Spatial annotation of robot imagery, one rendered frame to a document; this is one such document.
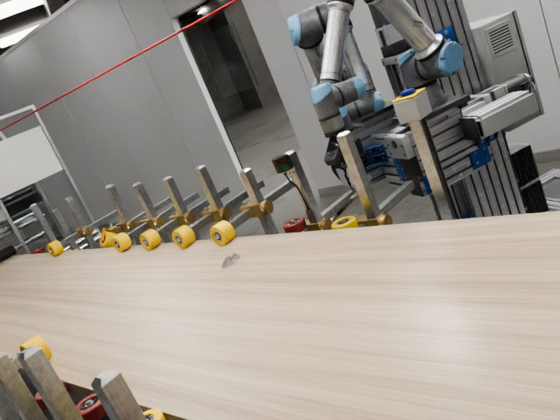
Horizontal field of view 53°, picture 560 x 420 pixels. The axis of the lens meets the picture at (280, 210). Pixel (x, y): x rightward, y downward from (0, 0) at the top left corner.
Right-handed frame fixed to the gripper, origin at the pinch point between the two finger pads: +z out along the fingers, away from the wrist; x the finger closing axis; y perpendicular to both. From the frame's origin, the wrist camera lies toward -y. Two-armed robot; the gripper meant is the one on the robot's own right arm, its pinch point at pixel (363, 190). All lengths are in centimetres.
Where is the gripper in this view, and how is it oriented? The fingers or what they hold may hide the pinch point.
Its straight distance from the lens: 229.5
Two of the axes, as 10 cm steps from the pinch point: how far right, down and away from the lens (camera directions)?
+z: 3.8, 8.9, 2.6
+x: -6.9, 0.9, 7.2
